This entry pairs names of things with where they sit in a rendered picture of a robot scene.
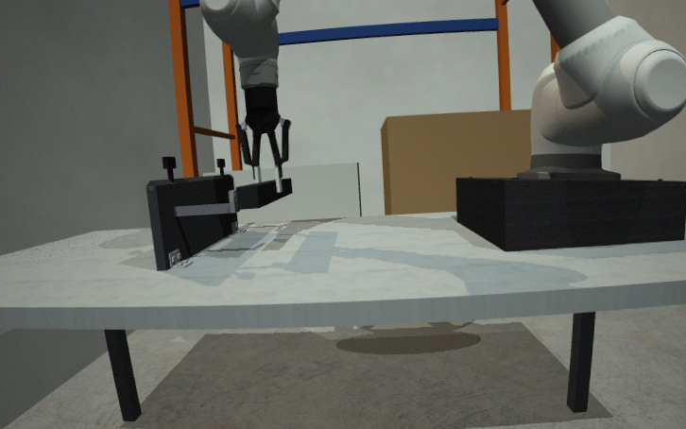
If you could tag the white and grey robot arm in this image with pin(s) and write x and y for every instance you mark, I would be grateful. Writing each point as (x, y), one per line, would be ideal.
(615, 85)

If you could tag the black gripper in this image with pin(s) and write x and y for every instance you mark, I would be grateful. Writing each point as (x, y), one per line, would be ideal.
(263, 117)

